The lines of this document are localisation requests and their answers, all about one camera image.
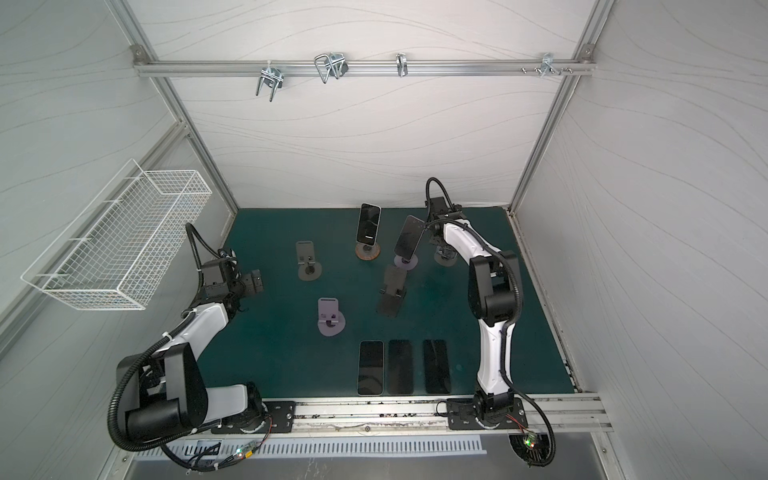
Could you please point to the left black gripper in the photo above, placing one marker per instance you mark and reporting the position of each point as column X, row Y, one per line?
column 248, row 288

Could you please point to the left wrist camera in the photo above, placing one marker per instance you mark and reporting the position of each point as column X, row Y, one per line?
column 220, row 277

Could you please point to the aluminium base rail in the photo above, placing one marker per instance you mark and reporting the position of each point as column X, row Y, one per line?
column 416, row 415

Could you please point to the metal u-bolt clamp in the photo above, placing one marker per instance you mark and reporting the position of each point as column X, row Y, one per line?
column 331, row 65
column 271, row 79

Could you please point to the metal u-bolt clamp left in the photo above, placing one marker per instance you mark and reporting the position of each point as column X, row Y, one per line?
column 271, row 79

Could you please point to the metal clamp small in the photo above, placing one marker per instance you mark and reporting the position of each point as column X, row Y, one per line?
column 401, row 65

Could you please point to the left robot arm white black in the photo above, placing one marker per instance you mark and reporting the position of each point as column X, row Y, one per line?
column 160, row 395

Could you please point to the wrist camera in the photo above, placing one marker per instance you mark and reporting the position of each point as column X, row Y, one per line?
column 437, row 207
column 220, row 277

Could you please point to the lilac round stand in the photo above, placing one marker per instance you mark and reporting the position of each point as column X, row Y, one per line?
column 331, row 320
column 406, row 264

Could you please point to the wooden round stand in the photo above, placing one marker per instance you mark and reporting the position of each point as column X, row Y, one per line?
column 367, row 252

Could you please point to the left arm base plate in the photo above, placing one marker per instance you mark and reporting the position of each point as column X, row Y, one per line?
column 279, row 415

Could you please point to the metal bracket right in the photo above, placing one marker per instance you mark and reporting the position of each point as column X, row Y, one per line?
column 547, row 67

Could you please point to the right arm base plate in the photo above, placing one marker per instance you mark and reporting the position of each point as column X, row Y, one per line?
column 471, row 414

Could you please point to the white wire basket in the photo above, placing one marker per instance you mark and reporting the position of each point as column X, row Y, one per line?
column 113, row 255

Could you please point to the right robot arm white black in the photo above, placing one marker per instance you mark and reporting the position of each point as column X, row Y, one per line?
column 495, row 298

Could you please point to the white slotted cable duct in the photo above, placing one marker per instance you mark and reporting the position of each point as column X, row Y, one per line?
column 281, row 447

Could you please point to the lilac rear round stand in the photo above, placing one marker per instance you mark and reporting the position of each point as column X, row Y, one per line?
column 406, row 264

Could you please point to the metal u-bolt clamp middle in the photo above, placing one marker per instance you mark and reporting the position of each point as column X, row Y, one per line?
column 331, row 65

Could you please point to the grey round stand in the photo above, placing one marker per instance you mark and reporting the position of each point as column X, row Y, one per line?
column 309, row 268
column 445, row 256

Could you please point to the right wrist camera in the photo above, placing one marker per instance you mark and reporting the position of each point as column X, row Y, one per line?
column 437, row 207

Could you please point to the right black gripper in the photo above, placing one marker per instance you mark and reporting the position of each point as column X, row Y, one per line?
column 437, row 225

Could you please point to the black folding phone stand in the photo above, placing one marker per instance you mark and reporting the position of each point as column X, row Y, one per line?
column 393, row 292

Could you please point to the aluminium crossbar rail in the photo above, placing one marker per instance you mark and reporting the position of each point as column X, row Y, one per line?
column 357, row 68

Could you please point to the grey round stand left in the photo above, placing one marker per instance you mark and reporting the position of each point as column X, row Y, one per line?
column 309, row 268

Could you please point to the lilac front round stand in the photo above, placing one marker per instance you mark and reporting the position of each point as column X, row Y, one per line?
column 331, row 320

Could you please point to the phone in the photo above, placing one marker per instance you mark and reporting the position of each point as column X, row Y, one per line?
column 409, row 238
column 371, row 368
column 400, row 367
column 368, row 224
column 436, row 367

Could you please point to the grey round stand right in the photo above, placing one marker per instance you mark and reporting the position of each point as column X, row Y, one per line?
column 445, row 256

